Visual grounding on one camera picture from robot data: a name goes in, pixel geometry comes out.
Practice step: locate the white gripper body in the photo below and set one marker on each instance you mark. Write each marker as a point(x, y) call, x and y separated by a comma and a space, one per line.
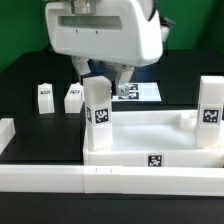
point(120, 31)

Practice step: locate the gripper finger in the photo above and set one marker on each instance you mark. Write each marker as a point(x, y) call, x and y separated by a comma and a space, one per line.
point(81, 66)
point(123, 76)

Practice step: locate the white desk top tray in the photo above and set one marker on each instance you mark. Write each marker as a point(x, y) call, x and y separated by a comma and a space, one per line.
point(155, 139)

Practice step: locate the white front fence bar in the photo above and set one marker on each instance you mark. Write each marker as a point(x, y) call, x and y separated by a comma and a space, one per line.
point(112, 180)

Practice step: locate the white marker base plate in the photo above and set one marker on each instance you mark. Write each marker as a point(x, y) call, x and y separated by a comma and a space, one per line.
point(138, 92)

